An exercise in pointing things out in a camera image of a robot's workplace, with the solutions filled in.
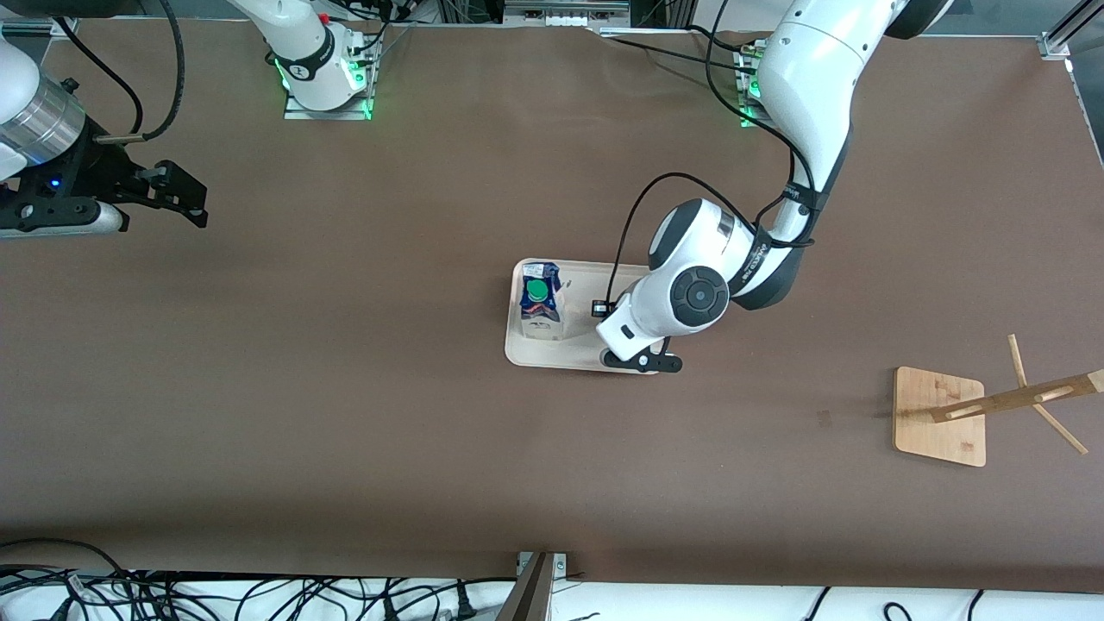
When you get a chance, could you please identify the blue milk carton green cap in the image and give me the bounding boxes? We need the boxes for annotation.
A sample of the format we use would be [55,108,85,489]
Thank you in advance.
[518,261,566,343]

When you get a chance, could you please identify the beige tray with rabbit print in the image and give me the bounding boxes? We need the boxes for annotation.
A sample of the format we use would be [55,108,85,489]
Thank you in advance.
[505,259,669,375]

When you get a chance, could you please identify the grey metal box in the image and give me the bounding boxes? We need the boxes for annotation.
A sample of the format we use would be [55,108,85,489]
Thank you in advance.
[505,0,630,27]

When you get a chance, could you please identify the wooden mug stand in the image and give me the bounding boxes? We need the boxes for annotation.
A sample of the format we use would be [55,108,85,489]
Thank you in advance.
[893,335,1104,468]

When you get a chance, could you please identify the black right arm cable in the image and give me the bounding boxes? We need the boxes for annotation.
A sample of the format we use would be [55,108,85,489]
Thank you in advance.
[56,0,184,143]

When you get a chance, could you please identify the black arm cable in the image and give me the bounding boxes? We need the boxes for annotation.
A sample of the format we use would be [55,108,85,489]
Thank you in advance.
[56,0,184,143]
[606,0,819,304]

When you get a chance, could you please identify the aluminium frame profile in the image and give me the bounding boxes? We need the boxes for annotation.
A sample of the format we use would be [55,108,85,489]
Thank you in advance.
[1039,0,1104,61]
[0,19,80,40]

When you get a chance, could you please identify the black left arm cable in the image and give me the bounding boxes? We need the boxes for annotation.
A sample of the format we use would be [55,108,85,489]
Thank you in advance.
[606,0,819,304]

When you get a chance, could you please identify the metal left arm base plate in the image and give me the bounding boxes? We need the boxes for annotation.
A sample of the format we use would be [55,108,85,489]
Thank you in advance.
[736,39,777,130]

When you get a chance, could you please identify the black cable on table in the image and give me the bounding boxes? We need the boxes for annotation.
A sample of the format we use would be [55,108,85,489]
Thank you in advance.
[595,26,764,78]

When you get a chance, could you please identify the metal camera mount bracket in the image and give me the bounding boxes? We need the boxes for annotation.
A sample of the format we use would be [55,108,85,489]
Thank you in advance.
[516,550,568,621]

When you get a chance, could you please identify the black looping floor cable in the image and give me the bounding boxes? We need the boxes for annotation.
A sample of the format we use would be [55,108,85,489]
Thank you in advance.
[0,539,139,621]

